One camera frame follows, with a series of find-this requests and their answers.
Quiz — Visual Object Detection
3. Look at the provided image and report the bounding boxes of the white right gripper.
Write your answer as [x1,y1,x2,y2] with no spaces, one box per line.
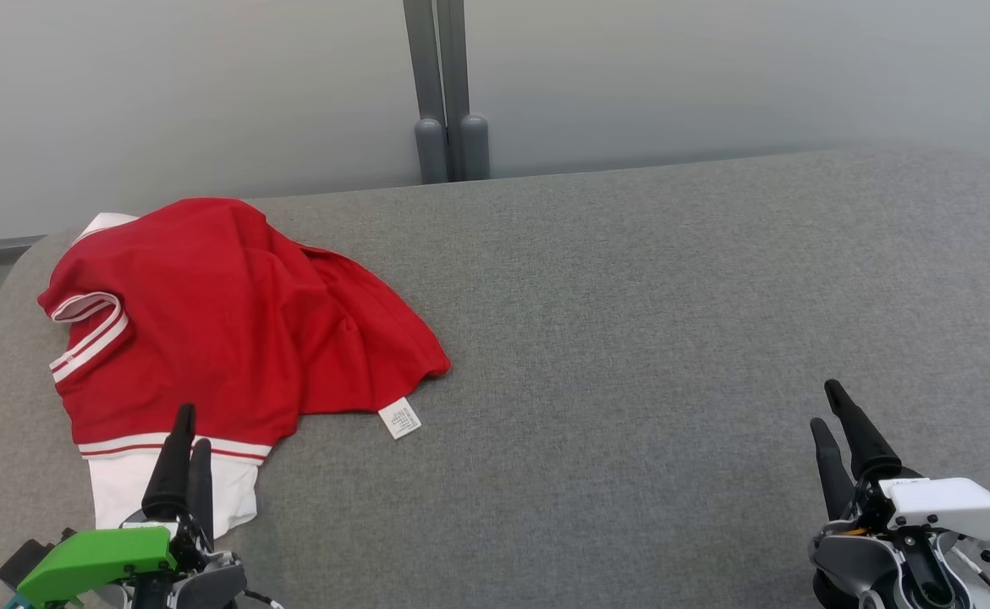
[808,380,990,609]

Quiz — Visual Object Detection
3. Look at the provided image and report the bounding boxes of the grey fabric sofa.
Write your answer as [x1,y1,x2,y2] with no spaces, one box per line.
[0,149,990,609]

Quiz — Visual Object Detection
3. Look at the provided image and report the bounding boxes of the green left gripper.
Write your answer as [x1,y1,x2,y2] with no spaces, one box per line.
[13,403,248,609]

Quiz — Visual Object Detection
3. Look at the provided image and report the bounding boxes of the red basketball jersey white trim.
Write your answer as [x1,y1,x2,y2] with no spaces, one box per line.
[37,197,452,540]

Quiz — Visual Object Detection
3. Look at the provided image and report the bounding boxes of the thin right gripper cable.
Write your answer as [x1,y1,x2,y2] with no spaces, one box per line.
[949,548,990,609]

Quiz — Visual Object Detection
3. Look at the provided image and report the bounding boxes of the grey metal wall post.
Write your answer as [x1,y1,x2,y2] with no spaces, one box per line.
[436,0,491,182]
[403,0,449,185]

